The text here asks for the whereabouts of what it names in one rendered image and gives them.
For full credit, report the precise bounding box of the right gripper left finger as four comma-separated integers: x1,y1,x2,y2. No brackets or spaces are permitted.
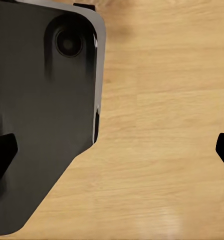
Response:
0,133,18,181

